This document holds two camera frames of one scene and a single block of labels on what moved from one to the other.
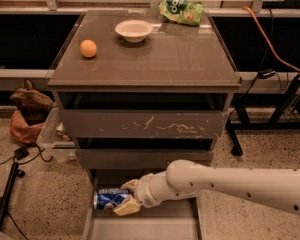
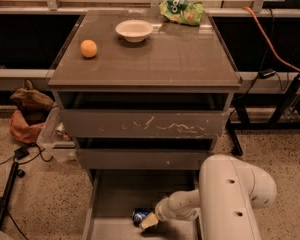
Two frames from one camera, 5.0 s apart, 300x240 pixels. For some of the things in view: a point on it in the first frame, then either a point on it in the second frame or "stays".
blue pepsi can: [108, 198] → [139, 214]
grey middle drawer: [141, 153] stays
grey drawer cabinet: [141, 90] stays
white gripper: [142, 191] → [165, 209]
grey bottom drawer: [179, 218] stays
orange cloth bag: [24, 132] stays
